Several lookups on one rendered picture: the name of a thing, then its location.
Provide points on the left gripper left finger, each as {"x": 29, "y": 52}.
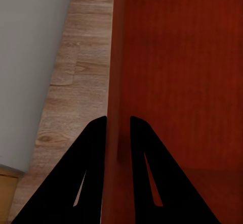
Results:
{"x": 53, "y": 202}

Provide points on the storage box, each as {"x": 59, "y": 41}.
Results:
{"x": 177, "y": 64}

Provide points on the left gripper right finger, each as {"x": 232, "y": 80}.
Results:
{"x": 182, "y": 203}

